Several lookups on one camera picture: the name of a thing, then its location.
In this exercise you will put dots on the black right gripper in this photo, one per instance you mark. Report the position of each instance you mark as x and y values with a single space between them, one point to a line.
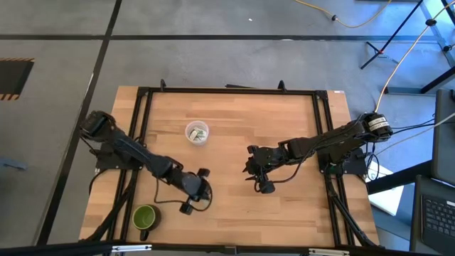
266 187

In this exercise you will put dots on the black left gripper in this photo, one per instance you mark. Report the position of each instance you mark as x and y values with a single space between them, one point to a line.
186 208

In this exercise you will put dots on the pale green Stevia packet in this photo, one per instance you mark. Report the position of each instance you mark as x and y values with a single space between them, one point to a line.
202 133

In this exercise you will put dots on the dark green Truvia packet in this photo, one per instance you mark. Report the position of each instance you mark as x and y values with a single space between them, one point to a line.
193 134

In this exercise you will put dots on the clear plastic cup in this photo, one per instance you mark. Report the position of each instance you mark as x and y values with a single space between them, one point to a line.
188 126

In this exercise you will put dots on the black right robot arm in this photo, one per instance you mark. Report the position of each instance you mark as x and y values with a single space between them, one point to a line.
327 142

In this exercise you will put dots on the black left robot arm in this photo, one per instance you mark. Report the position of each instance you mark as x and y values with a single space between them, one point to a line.
135 153

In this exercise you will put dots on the green ceramic mug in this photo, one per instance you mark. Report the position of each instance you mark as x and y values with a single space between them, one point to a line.
144 217

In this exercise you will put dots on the white board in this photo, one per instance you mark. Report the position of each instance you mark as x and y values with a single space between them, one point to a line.
387 199

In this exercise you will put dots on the black bar with silver brackets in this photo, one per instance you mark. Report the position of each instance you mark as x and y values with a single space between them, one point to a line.
53 249

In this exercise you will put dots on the black desk beam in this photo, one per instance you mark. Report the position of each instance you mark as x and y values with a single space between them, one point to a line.
398 177

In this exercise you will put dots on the blue object on floor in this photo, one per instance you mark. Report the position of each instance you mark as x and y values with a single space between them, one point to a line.
12 165

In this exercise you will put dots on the black laptop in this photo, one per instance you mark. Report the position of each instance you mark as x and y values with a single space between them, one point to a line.
439 220

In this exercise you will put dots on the dark grey monitor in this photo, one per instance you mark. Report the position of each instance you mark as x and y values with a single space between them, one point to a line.
444 142

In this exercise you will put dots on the black metal stand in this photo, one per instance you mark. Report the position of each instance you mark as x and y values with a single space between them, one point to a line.
391 35

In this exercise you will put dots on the black floor hatch striped border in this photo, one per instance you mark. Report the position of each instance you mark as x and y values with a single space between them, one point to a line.
14 76

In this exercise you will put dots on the small black table camera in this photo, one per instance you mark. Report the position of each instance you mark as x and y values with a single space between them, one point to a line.
230 250

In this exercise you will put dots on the black metal table frame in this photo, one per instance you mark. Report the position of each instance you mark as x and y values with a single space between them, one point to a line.
231 90

